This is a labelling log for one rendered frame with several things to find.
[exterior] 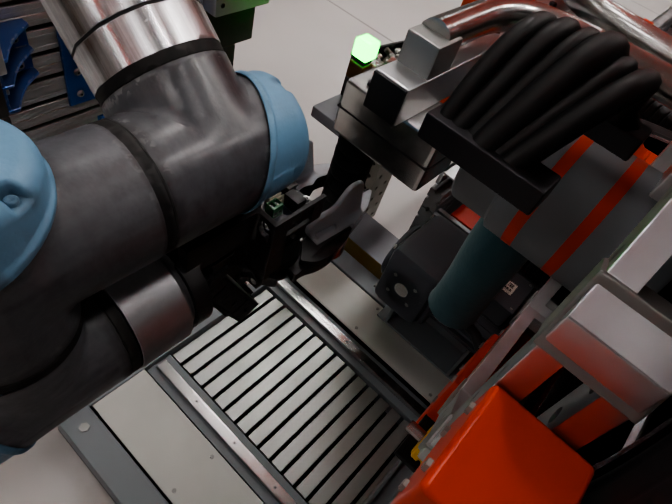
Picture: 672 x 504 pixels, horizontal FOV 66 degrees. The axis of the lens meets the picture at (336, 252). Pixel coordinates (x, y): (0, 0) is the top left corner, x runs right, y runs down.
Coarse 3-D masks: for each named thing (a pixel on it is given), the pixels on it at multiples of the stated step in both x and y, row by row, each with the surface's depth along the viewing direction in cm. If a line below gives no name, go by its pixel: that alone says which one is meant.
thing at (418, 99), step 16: (544, 0) 51; (560, 0) 52; (464, 48) 40; (480, 48) 41; (400, 64) 36; (464, 64) 39; (384, 80) 35; (400, 80) 35; (416, 80) 35; (432, 80) 36; (448, 80) 38; (368, 96) 36; (384, 96) 35; (400, 96) 34; (416, 96) 36; (432, 96) 38; (384, 112) 36; (400, 112) 35; (416, 112) 38
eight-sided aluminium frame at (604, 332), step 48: (624, 240) 30; (576, 288) 30; (624, 288) 26; (576, 336) 27; (624, 336) 26; (480, 384) 64; (528, 384) 31; (624, 384) 27; (432, 432) 43; (576, 432) 30
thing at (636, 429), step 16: (560, 368) 70; (560, 384) 67; (576, 384) 68; (544, 400) 65; (656, 416) 39; (608, 432) 47; (624, 432) 65; (640, 432) 38; (656, 432) 30; (592, 448) 47; (608, 448) 47; (624, 448) 33; (640, 448) 31; (592, 464) 47; (608, 464) 33
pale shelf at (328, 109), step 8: (336, 96) 127; (320, 104) 123; (328, 104) 124; (336, 104) 125; (312, 112) 123; (320, 112) 122; (328, 112) 122; (336, 112) 123; (320, 120) 123; (328, 120) 121; (328, 128) 122
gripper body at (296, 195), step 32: (288, 192) 38; (224, 224) 36; (256, 224) 36; (288, 224) 36; (192, 256) 32; (224, 256) 37; (256, 256) 38; (288, 256) 40; (192, 288) 33; (256, 288) 40
